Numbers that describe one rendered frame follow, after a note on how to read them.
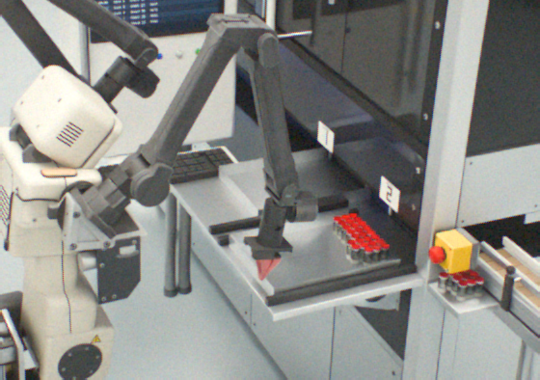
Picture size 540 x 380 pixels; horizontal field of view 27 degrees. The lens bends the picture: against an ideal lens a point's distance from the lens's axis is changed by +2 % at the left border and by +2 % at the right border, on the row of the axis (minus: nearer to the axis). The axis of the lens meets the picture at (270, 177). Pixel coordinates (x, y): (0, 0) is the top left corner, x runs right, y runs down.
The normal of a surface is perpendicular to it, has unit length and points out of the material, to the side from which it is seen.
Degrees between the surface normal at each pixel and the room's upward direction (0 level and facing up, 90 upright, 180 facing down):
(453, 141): 90
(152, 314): 0
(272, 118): 93
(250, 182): 0
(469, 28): 90
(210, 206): 0
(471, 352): 90
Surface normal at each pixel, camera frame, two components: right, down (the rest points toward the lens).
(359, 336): -0.90, 0.17
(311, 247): 0.04, -0.88
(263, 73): 0.42, 0.59
